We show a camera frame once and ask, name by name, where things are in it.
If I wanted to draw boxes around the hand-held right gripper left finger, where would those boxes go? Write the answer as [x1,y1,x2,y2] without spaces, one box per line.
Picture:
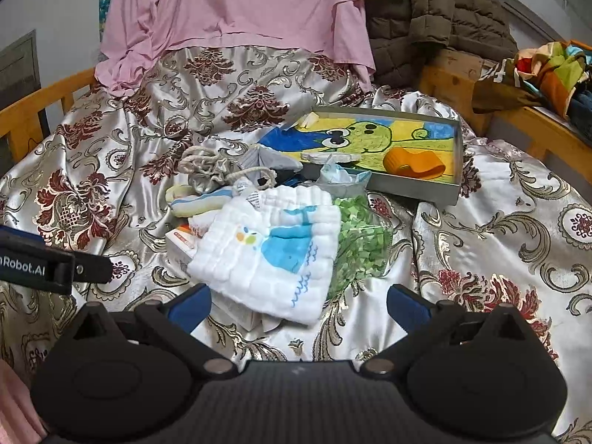
[69,282,239,377]

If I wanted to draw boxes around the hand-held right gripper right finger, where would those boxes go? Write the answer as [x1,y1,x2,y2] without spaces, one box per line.
[361,283,528,377]

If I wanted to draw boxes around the white cloth with whale print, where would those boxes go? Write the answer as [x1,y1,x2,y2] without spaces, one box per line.
[187,185,340,327]

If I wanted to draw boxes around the striped sock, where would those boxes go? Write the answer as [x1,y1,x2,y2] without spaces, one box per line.
[166,184,241,218]

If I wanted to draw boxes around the grey cloth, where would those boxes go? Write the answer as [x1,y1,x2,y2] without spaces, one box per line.
[324,178,373,196]

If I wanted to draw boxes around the grey tray with cartoon print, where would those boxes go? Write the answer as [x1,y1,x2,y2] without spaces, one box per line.
[259,105,463,206]

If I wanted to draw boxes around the orange and white box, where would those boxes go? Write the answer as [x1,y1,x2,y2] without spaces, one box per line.
[165,224,262,331]

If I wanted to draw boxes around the bag of green pieces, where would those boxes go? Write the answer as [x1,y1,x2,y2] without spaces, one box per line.
[324,194,394,301]

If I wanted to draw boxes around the pink ribbed garment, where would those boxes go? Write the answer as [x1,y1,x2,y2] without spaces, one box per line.
[0,361,47,444]

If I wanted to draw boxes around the light blue packet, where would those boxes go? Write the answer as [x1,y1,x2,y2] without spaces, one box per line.
[317,155,373,192]

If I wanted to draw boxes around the floral satin blanket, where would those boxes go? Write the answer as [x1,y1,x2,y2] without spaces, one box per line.
[0,44,592,444]

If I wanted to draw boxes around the black and blue pouch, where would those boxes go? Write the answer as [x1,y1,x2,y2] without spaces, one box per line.
[266,171,320,189]

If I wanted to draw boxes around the grey plastic bag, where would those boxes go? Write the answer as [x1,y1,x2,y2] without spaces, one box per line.
[240,145,301,176]

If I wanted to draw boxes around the white round pad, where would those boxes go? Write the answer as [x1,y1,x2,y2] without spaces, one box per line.
[300,150,343,165]

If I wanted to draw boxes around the brown quilted jacket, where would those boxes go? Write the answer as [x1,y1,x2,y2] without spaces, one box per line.
[365,0,519,88]

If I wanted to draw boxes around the pink cloth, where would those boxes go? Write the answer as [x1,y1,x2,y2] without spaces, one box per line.
[95,0,408,98]

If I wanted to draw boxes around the wooden bed rail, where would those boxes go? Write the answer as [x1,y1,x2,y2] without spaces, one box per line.
[0,67,100,151]

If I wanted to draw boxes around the beige drawstring pouch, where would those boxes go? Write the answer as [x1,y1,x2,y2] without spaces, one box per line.
[178,145,273,195]

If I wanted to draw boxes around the grey wall panel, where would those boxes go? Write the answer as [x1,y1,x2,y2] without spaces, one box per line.
[0,30,49,162]

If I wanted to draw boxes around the wooden side frame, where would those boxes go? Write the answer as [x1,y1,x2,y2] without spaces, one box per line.
[418,48,592,172]

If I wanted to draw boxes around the colourful wall poster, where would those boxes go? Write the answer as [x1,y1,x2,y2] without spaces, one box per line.
[98,0,120,49]

